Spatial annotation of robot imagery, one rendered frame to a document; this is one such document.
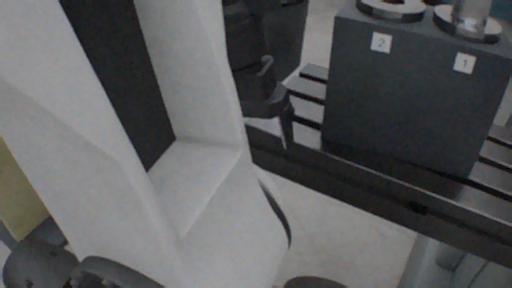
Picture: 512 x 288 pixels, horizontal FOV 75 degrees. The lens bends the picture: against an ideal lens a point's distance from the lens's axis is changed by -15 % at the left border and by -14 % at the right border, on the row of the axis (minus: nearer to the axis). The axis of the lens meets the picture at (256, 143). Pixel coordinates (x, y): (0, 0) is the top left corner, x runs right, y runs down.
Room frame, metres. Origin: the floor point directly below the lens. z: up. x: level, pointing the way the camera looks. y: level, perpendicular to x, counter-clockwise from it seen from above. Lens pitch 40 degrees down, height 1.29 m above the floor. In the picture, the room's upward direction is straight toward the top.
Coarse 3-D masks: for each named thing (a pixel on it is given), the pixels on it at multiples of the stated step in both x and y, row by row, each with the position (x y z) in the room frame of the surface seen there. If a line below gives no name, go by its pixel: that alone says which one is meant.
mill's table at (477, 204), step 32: (320, 96) 0.54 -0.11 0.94; (256, 128) 0.45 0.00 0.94; (320, 128) 0.46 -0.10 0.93; (256, 160) 0.45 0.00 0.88; (288, 160) 0.42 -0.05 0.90; (320, 160) 0.40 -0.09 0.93; (352, 160) 0.38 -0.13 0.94; (384, 160) 0.38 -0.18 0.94; (480, 160) 0.39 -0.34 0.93; (320, 192) 0.39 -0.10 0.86; (352, 192) 0.37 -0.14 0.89; (384, 192) 0.35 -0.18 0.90; (416, 192) 0.32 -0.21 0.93; (448, 192) 0.31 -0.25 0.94; (480, 192) 0.31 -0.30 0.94; (416, 224) 0.31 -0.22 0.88; (448, 224) 0.29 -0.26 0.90; (480, 224) 0.27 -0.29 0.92; (480, 256) 0.26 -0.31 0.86
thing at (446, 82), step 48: (384, 0) 0.47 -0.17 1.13; (336, 48) 0.42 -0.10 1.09; (384, 48) 0.40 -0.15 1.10; (432, 48) 0.38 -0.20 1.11; (480, 48) 0.36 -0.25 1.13; (336, 96) 0.42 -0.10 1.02; (384, 96) 0.39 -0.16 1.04; (432, 96) 0.37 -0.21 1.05; (480, 96) 0.35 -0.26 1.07; (384, 144) 0.39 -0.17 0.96; (432, 144) 0.36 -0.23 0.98; (480, 144) 0.34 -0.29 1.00
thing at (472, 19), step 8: (456, 0) 0.41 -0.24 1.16; (464, 0) 0.40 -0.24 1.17; (472, 0) 0.39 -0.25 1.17; (480, 0) 0.39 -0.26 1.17; (488, 0) 0.39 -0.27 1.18; (456, 8) 0.41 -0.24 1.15; (464, 8) 0.40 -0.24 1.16; (472, 8) 0.39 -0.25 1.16; (480, 8) 0.39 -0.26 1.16; (488, 8) 0.39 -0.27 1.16; (456, 16) 0.41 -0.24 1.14; (464, 16) 0.40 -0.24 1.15; (472, 16) 0.39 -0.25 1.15; (480, 16) 0.39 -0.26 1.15; (472, 24) 0.39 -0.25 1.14; (480, 24) 0.39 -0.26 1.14
